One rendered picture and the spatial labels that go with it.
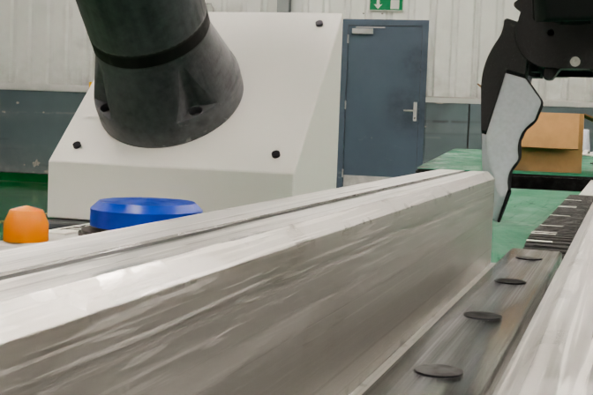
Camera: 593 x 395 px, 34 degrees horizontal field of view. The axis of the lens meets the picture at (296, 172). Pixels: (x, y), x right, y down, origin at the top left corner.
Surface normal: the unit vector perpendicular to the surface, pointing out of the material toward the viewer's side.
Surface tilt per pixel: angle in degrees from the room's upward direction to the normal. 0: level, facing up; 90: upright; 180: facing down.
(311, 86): 42
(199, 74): 96
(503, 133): 90
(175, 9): 112
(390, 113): 90
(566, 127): 64
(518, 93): 90
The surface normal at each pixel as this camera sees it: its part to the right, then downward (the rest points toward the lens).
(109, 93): -0.68, 0.34
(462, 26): -0.21, 0.04
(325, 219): 0.69, -0.67
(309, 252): 0.95, 0.05
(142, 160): -0.15, -0.71
